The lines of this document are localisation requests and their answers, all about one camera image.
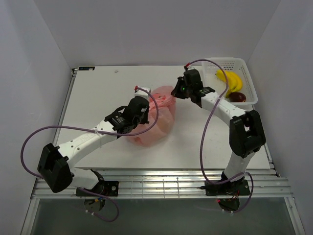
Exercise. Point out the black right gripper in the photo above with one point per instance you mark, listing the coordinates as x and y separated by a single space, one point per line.
176 92

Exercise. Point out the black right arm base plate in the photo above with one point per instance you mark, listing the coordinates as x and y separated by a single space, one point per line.
239 187

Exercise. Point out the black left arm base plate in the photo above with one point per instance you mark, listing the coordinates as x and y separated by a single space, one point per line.
106 188

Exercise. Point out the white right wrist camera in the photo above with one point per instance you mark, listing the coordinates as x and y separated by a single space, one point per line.
189 66

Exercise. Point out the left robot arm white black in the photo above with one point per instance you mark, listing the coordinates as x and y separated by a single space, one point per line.
57 163

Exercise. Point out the white plastic basket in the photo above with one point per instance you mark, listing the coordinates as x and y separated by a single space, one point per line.
236 65

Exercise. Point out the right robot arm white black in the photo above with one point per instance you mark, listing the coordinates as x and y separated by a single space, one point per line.
246 133

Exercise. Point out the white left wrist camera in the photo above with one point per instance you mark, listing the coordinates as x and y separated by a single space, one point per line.
142 92

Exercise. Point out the aluminium table edge rail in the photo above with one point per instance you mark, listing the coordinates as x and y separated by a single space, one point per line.
186 184

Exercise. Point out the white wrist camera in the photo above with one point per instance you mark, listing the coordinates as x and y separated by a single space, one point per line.
189 66
142 92

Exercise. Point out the dark label on table corner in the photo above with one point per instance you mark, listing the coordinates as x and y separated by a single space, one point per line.
86 68

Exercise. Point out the yellow fake banana bunch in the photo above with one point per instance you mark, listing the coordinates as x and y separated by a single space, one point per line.
234 81

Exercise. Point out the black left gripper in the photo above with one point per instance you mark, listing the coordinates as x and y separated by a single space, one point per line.
145 120

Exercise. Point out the pink plastic bag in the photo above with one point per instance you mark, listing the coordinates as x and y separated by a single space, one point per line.
161 117

